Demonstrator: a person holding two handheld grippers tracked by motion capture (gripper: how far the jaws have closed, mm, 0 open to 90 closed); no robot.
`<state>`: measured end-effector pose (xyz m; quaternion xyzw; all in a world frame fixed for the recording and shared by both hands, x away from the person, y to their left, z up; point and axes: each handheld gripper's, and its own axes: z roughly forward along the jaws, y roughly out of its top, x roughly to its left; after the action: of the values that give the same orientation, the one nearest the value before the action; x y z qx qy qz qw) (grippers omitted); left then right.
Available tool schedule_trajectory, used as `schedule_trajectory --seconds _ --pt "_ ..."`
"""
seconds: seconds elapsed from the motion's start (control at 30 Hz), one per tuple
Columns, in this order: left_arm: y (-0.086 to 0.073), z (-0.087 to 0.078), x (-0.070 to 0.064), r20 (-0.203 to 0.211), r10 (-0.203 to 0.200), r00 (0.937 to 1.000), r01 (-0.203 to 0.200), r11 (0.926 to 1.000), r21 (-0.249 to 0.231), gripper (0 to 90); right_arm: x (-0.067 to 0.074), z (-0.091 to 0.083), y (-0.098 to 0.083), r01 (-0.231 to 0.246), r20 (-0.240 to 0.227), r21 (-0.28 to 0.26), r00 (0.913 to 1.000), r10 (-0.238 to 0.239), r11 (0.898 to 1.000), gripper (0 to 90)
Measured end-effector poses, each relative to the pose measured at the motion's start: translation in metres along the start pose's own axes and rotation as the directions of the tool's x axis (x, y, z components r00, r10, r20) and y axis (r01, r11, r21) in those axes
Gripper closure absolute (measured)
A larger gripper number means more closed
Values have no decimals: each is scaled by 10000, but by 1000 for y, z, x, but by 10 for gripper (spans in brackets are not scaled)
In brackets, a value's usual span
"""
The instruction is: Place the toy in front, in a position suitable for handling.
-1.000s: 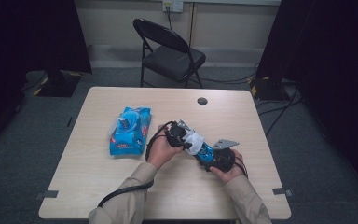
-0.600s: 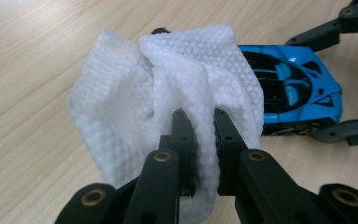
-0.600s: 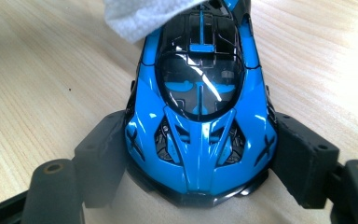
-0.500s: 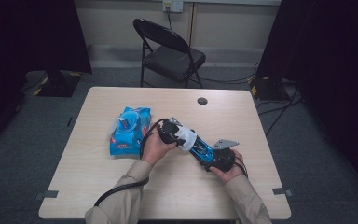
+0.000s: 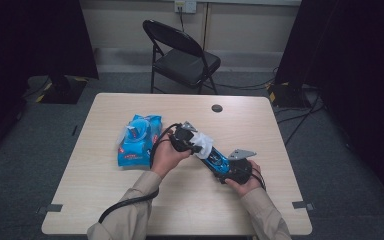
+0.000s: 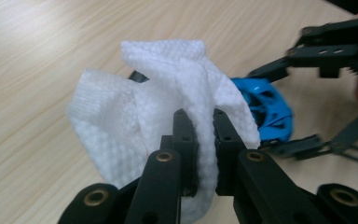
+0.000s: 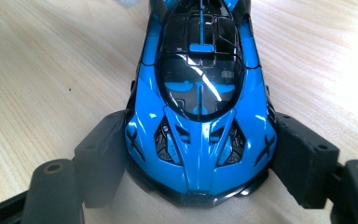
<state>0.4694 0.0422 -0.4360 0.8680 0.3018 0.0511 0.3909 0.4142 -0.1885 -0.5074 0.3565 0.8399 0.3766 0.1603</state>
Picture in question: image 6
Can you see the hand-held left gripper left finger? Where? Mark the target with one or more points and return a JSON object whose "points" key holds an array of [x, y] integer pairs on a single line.
{"points": [[185, 140]]}

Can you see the blue toy car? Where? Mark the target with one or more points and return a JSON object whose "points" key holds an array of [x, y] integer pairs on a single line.
{"points": [[270, 105]]}

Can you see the white wet wipe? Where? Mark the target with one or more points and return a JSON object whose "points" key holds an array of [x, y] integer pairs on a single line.
{"points": [[121, 124]]}

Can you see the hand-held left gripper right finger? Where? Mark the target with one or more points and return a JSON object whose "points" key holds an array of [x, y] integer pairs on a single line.
{"points": [[227, 143]]}

